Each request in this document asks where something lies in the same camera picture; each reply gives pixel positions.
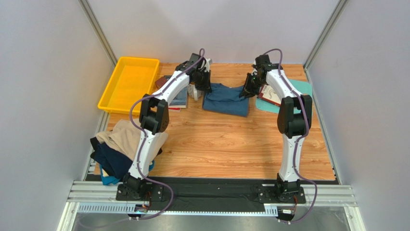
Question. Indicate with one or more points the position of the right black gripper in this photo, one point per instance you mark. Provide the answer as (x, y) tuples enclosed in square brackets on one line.
[(249, 85)]

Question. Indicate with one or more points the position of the black mounting base plate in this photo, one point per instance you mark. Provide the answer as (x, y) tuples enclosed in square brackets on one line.
[(210, 195)]

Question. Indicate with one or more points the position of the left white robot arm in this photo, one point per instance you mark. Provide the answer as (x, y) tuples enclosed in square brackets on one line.
[(154, 118)]

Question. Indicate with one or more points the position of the yellow plastic bin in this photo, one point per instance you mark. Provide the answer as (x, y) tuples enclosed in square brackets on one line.
[(131, 79)]

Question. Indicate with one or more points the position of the red paperback book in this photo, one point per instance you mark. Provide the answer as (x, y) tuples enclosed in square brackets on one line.
[(268, 94)]

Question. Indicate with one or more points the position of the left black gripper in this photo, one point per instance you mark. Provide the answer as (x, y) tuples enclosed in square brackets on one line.
[(207, 86)]

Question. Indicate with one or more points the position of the teal cutting board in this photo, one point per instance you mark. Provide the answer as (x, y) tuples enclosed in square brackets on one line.
[(303, 87)]

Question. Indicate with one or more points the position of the blue t-shirt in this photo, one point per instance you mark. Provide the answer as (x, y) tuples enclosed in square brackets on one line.
[(226, 100)]

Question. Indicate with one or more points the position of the aluminium frame rail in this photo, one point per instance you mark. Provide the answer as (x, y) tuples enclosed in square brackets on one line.
[(93, 206)]

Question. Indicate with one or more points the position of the blue paperback book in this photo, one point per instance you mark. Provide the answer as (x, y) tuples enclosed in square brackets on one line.
[(180, 101)]

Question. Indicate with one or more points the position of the beige t-shirt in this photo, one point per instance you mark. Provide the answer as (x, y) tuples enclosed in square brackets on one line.
[(124, 138)]

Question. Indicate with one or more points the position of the white mug yellow inside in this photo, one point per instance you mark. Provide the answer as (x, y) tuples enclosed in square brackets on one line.
[(194, 93)]

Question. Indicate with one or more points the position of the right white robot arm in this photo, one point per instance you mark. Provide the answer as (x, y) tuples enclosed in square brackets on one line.
[(293, 122)]

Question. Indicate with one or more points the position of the brown wooden cube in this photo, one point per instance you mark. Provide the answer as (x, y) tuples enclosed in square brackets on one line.
[(161, 82)]

